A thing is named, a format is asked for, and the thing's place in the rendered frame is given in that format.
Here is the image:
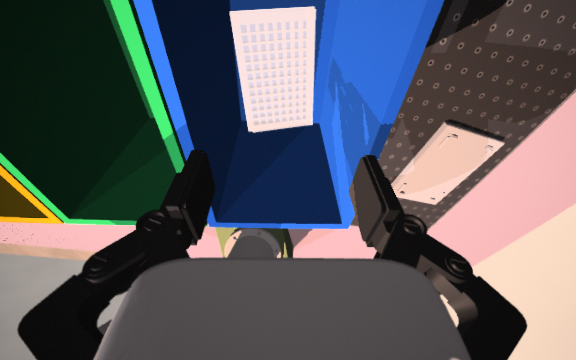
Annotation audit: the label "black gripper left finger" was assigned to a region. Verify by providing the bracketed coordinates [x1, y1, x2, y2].
[18, 150, 215, 360]

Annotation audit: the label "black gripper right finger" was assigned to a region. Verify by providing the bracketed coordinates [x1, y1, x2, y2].
[349, 155, 527, 360]

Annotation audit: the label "green bin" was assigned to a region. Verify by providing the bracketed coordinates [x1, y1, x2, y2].
[0, 0, 186, 225]

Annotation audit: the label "blue open bin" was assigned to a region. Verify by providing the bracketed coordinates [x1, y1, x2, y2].
[134, 0, 444, 229]

